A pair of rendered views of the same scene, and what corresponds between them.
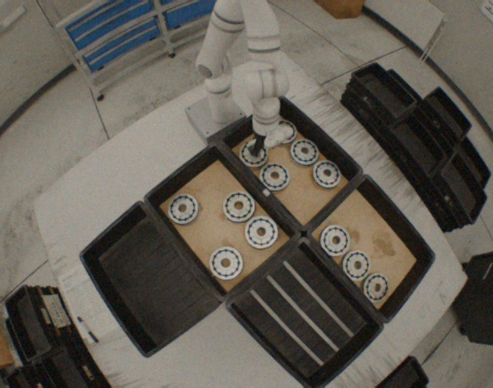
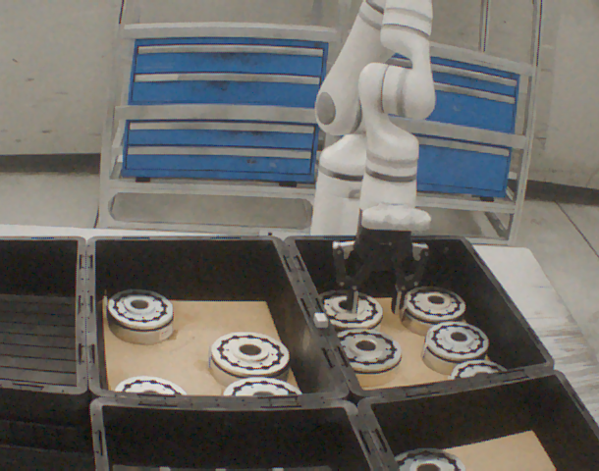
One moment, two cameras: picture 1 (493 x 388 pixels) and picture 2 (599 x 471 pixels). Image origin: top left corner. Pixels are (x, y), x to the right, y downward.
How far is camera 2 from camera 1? 71 cm
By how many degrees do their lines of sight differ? 48
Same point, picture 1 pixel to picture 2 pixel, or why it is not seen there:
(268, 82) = (394, 75)
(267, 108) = (387, 135)
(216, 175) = (243, 316)
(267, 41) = (406, 15)
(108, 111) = not seen: hidden behind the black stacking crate
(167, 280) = (27, 374)
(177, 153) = not seen: hidden behind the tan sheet
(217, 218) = (190, 361)
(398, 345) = not seen: outside the picture
